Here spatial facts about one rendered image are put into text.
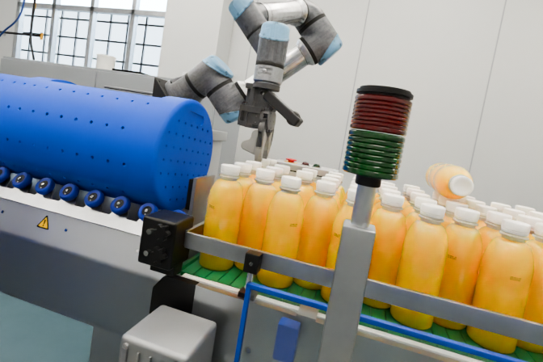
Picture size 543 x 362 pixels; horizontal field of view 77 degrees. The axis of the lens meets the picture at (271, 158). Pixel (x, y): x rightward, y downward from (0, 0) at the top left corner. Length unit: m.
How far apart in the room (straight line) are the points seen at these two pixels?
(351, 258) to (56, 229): 0.74
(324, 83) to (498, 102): 1.56
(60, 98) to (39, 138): 0.10
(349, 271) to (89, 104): 0.71
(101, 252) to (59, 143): 0.27
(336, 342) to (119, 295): 0.59
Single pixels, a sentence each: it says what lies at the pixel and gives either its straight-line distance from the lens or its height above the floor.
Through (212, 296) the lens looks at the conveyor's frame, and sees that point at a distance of 0.66.
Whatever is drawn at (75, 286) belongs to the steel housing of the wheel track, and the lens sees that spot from 1.02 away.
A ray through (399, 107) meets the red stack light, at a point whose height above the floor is 1.24.
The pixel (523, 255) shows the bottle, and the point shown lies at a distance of 0.68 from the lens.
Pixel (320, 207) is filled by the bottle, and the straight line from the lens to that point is 0.67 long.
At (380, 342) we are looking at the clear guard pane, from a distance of 0.58.
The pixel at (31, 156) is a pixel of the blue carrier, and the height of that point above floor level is 1.04.
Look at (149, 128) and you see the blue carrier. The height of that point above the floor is 1.15.
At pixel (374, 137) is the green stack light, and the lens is 0.39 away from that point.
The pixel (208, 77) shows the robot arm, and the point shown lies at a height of 1.34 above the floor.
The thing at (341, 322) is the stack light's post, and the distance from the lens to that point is 0.45.
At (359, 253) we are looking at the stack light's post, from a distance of 0.42.
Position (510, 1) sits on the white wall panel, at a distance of 3.88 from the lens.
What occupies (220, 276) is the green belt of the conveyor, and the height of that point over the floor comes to 0.90.
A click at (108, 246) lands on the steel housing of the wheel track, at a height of 0.87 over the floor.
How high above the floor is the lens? 1.20
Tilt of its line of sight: 5 degrees down
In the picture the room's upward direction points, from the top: 9 degrees clockwise
